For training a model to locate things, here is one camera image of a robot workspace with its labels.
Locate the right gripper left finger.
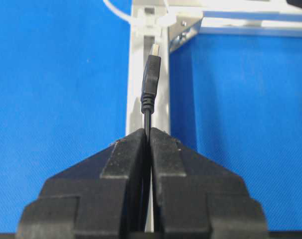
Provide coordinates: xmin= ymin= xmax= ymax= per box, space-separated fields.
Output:
xmin=15 ymin=129 xmax=148 ymax=239

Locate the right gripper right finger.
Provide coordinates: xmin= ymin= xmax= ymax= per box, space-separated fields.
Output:
xmin=150 ymin=128 xmax=268 ymax=239

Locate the black USB cable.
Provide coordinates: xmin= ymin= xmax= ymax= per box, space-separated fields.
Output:
xmin=140 ymin=43 xmax=162 ymax=140

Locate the white zip tie loop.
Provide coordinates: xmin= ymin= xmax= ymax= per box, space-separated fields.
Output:
xmin=103 ymin=0 xmax=177 ymax=27

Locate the blue board panel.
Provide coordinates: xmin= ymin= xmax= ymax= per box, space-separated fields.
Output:
xmin=0 ymin=0 xmax=302 ymax=233

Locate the metal corner bracket upper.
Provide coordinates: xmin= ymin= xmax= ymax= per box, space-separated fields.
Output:
xmin=168 ymin=18 xmax=202 ymax=53

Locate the aluminium extrusion frame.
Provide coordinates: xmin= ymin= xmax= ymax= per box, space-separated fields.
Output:
xmin=126 ymin=0 xmax=302 ymax=134

